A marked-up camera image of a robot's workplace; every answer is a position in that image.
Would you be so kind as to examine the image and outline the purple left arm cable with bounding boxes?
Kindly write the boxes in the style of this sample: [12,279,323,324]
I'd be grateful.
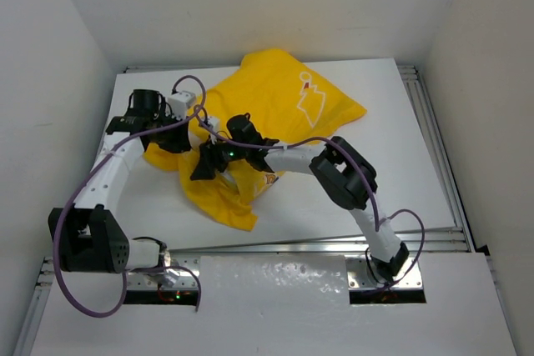
[52,75,206,318]

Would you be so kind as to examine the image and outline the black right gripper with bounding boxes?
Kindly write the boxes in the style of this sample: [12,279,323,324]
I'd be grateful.
[193,132,250,178]

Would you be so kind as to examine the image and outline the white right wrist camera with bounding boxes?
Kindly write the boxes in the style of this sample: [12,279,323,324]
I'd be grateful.
[205,115,220,135]

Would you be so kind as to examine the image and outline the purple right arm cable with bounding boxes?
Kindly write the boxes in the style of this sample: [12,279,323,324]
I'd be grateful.
[192,105,426,290]

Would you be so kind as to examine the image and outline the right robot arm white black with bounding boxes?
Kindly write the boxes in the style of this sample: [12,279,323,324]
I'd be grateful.
[190,113,409,283]

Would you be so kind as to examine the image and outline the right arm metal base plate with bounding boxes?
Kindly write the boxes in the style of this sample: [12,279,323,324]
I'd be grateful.
[346,253,426,305]

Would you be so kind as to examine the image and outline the black thin base cable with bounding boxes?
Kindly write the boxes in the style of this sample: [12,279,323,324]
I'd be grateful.
[361,243,387,282]

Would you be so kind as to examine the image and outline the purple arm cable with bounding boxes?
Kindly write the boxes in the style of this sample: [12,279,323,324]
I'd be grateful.
[192,105,426,290]
[52,75,206,318]

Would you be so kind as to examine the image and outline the yellow pillowcase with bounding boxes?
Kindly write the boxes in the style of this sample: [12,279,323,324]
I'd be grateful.
[144,49,367,231]

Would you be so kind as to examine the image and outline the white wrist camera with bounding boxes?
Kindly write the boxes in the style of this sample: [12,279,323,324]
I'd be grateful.
[166,91,196,120]
[205,115,220,135]

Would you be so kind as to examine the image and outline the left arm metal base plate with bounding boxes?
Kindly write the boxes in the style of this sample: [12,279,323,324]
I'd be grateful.
[124,255,200,306]

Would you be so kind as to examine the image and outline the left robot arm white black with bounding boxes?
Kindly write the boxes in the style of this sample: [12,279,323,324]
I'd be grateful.
[48,89,196,273]

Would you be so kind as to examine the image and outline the white front cover panel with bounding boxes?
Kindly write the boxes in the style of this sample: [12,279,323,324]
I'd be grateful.
[33,253,515,355]

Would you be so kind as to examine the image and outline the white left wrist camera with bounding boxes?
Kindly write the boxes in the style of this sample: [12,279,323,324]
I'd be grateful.
[166,91,196,120]

